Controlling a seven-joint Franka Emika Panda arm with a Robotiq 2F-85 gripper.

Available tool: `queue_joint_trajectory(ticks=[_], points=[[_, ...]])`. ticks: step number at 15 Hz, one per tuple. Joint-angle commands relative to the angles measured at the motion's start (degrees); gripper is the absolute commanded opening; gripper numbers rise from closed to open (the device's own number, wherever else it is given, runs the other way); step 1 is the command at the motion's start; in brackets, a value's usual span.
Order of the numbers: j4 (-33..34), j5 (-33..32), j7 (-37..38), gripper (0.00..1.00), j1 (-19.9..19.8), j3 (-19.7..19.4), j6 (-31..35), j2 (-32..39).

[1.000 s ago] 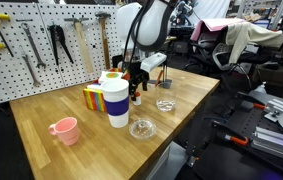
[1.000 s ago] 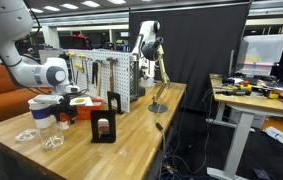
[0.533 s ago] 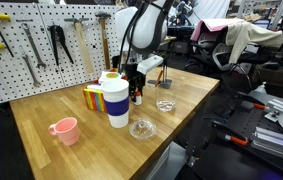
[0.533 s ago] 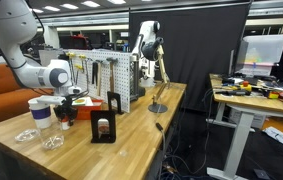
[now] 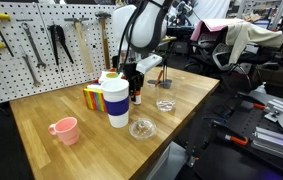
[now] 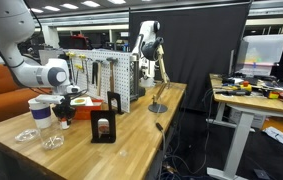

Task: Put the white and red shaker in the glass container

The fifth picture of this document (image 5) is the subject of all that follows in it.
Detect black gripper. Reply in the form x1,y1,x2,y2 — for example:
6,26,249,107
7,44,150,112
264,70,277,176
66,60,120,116
123,63,144,98

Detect white and red shaker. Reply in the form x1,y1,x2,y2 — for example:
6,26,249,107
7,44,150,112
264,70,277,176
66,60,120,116
134,91,141,105

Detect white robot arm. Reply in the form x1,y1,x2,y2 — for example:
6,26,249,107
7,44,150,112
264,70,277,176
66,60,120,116
112,0,173,99

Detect clear glass container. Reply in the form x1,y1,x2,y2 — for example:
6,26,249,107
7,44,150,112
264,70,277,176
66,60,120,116
156,81,177,112

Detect white cup with blue band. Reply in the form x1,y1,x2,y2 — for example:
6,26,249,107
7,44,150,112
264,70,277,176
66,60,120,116
101,79,129,128

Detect rainbow striped book box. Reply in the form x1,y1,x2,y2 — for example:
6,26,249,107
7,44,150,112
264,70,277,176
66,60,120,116
82,70,126,113

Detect clear glass lid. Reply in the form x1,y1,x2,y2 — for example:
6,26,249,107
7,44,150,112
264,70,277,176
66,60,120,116
129,118,156,140

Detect steel head wooden hammer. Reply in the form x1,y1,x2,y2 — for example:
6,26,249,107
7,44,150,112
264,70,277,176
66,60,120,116
96,11,110,69

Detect black office chair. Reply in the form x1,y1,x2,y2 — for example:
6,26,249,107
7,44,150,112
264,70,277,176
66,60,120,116
184,28,260,87

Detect pink plastic mug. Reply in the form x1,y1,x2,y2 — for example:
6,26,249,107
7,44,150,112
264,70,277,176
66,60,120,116
48,117,79,145

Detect black pliers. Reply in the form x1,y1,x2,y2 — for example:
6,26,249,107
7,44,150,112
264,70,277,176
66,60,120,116
48,24,74,64

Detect short silver spanner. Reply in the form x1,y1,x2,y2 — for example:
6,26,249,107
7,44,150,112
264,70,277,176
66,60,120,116
19,45,41,87

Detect white pegboard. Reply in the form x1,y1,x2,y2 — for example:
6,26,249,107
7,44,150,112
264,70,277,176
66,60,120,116
0,2,118,103

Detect beige cloth on chair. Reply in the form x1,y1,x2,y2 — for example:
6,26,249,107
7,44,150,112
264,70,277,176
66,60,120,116
225,22,283,64

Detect long silver spanner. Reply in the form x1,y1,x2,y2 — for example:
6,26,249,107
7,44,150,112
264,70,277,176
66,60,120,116
21,22,46,68

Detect aluminium extrusion bars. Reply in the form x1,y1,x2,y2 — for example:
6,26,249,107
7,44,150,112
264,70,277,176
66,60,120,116
251,127,283,159

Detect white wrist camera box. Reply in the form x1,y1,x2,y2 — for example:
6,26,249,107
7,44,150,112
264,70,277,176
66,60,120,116
136,54,162,74

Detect wooden handled hammer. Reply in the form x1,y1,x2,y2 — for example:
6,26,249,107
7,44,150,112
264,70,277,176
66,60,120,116
65,17,94,73

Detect orange handled clamp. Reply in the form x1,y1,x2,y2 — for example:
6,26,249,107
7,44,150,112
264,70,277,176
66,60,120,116
211,120,248,146

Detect orange handled tool right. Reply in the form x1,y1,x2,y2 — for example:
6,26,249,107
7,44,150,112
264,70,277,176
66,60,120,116
237,91,283,122

